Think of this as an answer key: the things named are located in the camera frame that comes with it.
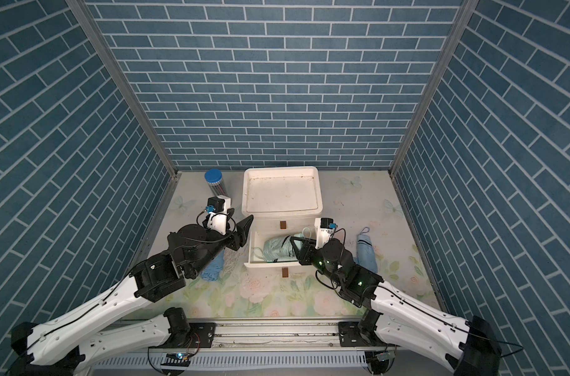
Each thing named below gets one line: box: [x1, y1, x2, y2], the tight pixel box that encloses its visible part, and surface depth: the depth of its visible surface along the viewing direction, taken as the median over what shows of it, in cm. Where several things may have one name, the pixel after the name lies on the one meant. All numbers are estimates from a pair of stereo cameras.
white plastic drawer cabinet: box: [241, 166, 324, 250], surface depth 82 cm
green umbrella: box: [263, 235, 304, 262], surface depth 74 cm
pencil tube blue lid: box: [204, 168, 229, 197], surface depth 95 cm
